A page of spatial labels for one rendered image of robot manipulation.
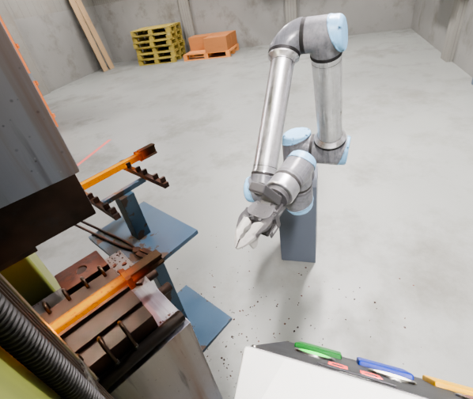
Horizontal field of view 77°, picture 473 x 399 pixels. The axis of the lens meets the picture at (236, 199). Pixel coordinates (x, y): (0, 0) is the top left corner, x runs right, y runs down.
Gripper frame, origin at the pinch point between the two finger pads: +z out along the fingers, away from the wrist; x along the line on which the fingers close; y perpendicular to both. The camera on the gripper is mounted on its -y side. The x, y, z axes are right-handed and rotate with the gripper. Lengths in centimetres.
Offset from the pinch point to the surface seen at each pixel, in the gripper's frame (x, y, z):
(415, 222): -31, 127, -130
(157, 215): 63, 32, -12
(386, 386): -37.6, -23.2, 18.9
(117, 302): 15.4, -2.3, 27.1
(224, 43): 506, 196, -592
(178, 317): 3.1, 3.0, 21.7
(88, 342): 12.6, -3.8, 36.2
